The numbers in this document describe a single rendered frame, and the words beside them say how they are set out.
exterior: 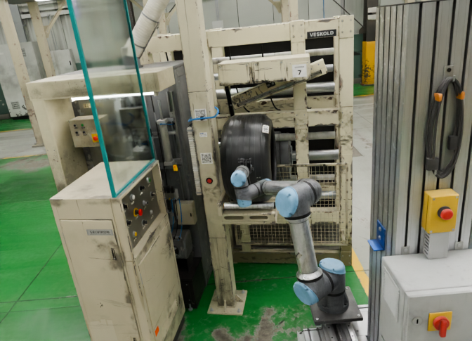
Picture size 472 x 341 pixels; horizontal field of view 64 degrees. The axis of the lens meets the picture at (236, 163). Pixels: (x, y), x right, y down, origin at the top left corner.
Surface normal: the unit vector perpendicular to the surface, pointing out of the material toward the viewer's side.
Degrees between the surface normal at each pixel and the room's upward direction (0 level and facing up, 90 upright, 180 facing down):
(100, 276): 90
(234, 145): 55
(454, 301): 90
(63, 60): 90
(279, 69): 90
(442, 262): 0
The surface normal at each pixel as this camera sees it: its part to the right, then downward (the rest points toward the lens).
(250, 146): -0.19, -0.22
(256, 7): 0.01, 0.35
